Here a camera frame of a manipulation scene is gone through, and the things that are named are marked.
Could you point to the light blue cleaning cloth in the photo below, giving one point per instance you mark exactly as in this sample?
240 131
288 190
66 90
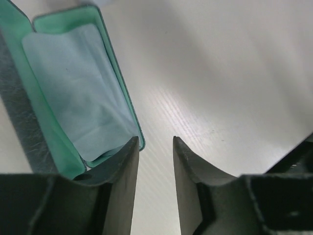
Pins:
80 86

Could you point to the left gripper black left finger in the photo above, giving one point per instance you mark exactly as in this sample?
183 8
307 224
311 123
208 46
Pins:
97 202

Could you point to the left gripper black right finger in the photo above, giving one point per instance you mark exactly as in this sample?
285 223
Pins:
213 202

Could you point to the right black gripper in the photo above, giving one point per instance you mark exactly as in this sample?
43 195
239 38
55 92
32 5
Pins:
299 160

